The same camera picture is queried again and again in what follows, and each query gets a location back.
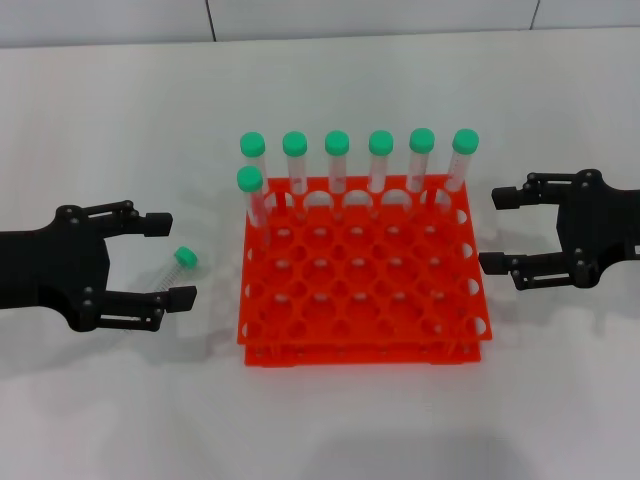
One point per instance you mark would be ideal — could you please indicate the orange plastic test tube rack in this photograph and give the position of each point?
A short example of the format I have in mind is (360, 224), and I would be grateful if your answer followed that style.
(360, 280)

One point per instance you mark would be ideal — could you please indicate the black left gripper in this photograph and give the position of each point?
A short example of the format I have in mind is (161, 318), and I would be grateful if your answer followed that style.
(50, 270)

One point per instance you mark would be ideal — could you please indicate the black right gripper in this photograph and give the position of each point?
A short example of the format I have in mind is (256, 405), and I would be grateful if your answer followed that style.
(600, 225)

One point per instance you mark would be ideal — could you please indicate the green-capped clear test tube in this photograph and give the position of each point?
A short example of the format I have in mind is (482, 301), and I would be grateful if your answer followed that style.
(381, 142)
(295, 143)
(186, 256)
(337, 142)
(422, 140)
(465, 140)
(252, 144)
(250, 179)

